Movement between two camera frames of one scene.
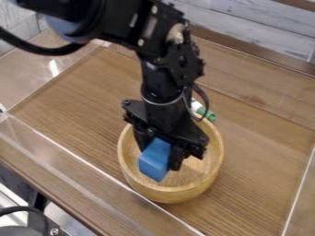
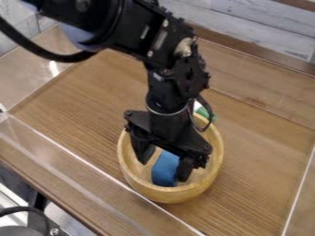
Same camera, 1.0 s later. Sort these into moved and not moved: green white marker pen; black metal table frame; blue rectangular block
Moved: blue rectangular block
Not moved: black metal table frame; green white marker pen
